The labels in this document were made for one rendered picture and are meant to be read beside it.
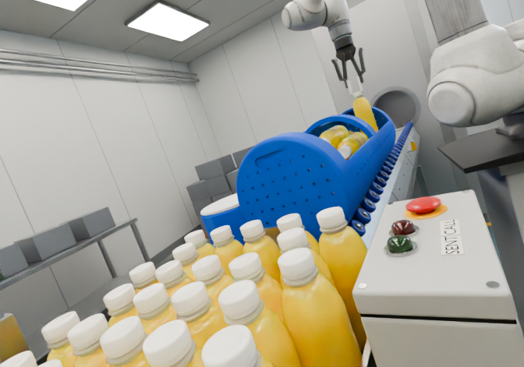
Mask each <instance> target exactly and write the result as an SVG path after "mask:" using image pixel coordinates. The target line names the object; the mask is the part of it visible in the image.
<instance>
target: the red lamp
mask: <svg viewBox="0 0 524 367"><path fill-rule="evenodd" d="M414 230H415V225H414V224H413V222H412V221H409V220H406V219H403V220H398V221H395V222H394V223H393V224H392V226H391V231H392V233H393V234H395V235H406V234H408V233H411V232H413V231H414Z"/></svg>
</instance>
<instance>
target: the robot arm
mask: <svg viewBox="0 0 524 367"><path fill-rule="evenodd" d="M424 1H425V4H426V7H427V11H428V13H429V16H430V21H431V23H432V26H433V28H434V33H435V36H436V38H437V42H438V45H439V48H436V49H435V50H434V53H433V55H432V57H431V60H430V83H429V86H428V88H427V107H428V110H429V112H430V113H431V115H432V116H433V117H434V119H436V120H437V121H438V122H440V123H441V124H443V125H446V126H450V127H455V128H466V127H472V126H478V125H486V124H489V123H492V122H495V121H497V120H498V119H500V118H503V122H504V124H502V125H499V126H497V127H495V128H494V129H495V132H501V133H503V134H505V135H507V136H510V139H521V138H523V137H524V19H520V20H518V21H515V22H513V23H510V24H508V25H506V26H503V27H500V26H497V25H494V24H491V25H489V22H488V19H487V14H486V12H485V8H484V6H483V1H482V0H424ZM281 17H282V22H283V24H284V25H285V27H287V28H288V29H289V30H293V31H304V30H312V29H315V28H317V27H320V26H325V27H327V28H328V32H329V34H330V37H331V41H332V42H334V45H335V50H336V57H335V58H334V59H332V60H331V62H332V63H333V64H334V66H335V70H336V73H337V75H338V79H339V80H340V81H344V82H345V88H346V89H347V88H349V93H350V96H352V94H353V92H352V87H351V83H350V80H349V79H348V77H347V68H346V62H347V61H348V60H351V62H352V63H353V65H354V68H355V70H356V72H357V74H358V76H357V80H358V83H359V88H360V91H361V93H362V92H363V91H364V90H363V85H362V83H363V82H364V81H363V74H364V73H365V71H366V69H365V65H364V60H363V49H362V48H356V47H355V46H354V43H353V40H352V36H351V35H352V28H351V25H350V21H349V8H348V5H347V2H346V0H294V1H293V2H290V3H289V4H287V5H286V6H285V7H284V8H283V11H282V14H281ZM356 51H357V53H358V54H359V61H360V65H361V69H362V71H360V69H359V66H358V65H357V63H356V60H355V58H354V55H355V53H356ZM338 59H339V60H341V61H342V71H343V78H342V74H341V71H340V68H339V66H338V63H337V62H338Z"/></svg>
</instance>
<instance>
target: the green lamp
mask: <svg viewBox="0 0 524 367"><path fill-rule="evenodd" d="M387 247H388V250H389V251H390V252H405V251H407V250H410V249H411V248H412V247H413V243H412V240H411V239H410V237H408V236H406V235H393V236H391V237H390V238H389V239H388V240H387Z"/></svg>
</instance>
